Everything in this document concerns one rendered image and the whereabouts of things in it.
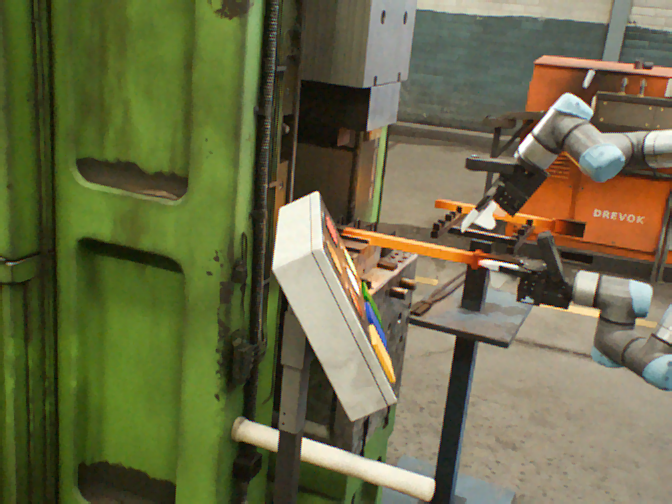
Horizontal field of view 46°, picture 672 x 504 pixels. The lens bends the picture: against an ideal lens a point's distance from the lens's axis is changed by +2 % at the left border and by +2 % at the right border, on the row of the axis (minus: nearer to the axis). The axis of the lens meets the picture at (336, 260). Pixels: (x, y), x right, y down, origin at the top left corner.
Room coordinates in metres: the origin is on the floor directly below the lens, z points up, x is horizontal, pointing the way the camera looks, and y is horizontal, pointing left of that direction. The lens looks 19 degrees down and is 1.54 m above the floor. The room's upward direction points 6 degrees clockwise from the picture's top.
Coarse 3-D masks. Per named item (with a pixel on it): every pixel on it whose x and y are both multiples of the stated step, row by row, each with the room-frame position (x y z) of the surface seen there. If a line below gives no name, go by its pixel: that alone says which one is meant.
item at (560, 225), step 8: (440, 200) 2.35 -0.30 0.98; (448, 208) 2.33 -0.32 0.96; (464, 208) 2.31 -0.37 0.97; (472, 208) 2.31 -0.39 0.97; (496, 216) 2.28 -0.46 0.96; (520, 216) 2.26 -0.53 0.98; (528, 216) 2.26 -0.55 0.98; (536, 216) 2.26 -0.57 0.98; (536, 224) 2.24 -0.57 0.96; (544, 224) 2.23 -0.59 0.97; (552, 224) 2.21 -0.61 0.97; (560, 224) 2.22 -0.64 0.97; (568, 224) 2.21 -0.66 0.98; (576, 224) 2.21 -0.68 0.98; (584, 224) 2.19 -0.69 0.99; (560, 232) 2.22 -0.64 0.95; (568, 232) 2.21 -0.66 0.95; (576, 232) 2.21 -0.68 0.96
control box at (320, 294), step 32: (288, 224) 1.26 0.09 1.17; (320, 224) 1.19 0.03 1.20; (288, 256) 1.09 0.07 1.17; (320, 256) 1.07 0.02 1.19; (288, 288) 1.07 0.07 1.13; (320, 288) 1.07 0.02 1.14; (352, 288) 1.20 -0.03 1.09; (320, 320) 1.07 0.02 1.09; (352, 320) 1.07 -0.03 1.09; (320, 352) 1.07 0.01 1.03; (352, 352) 1.07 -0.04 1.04; (352, 384) 1.07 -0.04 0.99; (384, 384) 1.08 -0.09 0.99; (352, 416) 1.07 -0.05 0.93
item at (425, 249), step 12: (348, 228) 1.84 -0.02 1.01; (372, 240) 1.80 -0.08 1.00; (384, 240) 1.79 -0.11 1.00; (396, 240) 1.78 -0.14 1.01; (408, 240) 1.79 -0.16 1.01; (420, 252) 1.75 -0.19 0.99; (432, 252) 1.74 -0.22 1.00; (444, 252) 1.73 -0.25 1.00; (456, 252) 1.73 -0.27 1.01; (468, 252) 1.73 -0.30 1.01; (480, 252) 1.72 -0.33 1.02; (516, 264) 1.68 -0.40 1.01
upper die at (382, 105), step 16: (304, 80) 1.75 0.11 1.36; (304, 96) 1.75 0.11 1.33; (320, 96) 1.74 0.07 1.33; (336, 96) 1.73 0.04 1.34; (352, 96) 1.71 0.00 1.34; (368, 96) 1.70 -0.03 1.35; (384, 96) 1.78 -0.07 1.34; (304, 112) 1.75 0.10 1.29; (320, 112) 1.74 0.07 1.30; (336, 112) 1.72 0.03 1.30; (352, 112) 1.71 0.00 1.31; (368, 112) 1.70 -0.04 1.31; (384, 112) 1.80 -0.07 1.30; (352, 128) 1.71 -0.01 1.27; (368, 128) 1.71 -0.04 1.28
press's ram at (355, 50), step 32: (320, 0) 1.69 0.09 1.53; (352, 0) 1.67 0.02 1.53; (384, 0) 1.72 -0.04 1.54; (416, 0) 1.92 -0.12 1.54; (320, 32) 1.69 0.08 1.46; (352, 32) 1.66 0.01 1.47; (384, 32) 1.74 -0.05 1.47; (320, 64) 1.69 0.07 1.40; (352, 64) 1.66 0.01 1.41; (384, 64) 1.76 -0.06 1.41
